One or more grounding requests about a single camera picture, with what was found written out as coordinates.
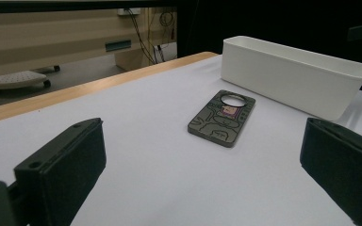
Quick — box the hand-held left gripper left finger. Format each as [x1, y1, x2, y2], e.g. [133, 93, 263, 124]
[13, 117, 107, 226]

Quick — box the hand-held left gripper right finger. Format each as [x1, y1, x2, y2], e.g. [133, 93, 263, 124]
[300, 117, 362, 226]

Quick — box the white rectangular plastic box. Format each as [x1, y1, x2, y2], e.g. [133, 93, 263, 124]
[221, 35, 362, 121]

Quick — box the grey cartoon print phone case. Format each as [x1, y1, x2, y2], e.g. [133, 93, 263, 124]
[187, 89, 256, 149]

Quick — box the white table sheet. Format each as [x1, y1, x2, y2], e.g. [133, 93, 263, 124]
[0, 55, 362, 226]

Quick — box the black curtain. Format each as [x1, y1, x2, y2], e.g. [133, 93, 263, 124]
[176, 0, 362, 96]

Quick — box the white wheeled chair base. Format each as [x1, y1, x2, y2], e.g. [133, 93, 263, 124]
[0, 64, 61, 91]

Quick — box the beige wooden desk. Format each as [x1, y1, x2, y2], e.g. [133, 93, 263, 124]
[0, 8, 178, 79]

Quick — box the grey desk drawer handle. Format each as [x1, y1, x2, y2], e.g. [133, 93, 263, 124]
[105, 39, 133, 53]

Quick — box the bundle of hanging cables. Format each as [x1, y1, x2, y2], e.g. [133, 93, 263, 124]
[124, 8, 177, 66]

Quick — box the black frame crossbar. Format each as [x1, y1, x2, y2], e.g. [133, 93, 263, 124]
[0, 0, 179, 14]

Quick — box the white wall socket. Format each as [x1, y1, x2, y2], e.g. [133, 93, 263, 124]
[117, 8, 141, 17]

